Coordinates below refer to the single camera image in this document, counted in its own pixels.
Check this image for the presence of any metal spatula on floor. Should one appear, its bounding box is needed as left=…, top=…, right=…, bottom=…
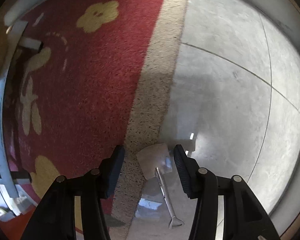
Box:
left=136, top=143, right=184, bottom=229

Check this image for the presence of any red floor mat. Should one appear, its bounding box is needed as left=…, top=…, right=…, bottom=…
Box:
left=4, top=0, right=187, bottom=239

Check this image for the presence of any white stool frame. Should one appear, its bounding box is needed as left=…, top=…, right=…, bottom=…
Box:
left=0, top=21, right=51, bottom=216

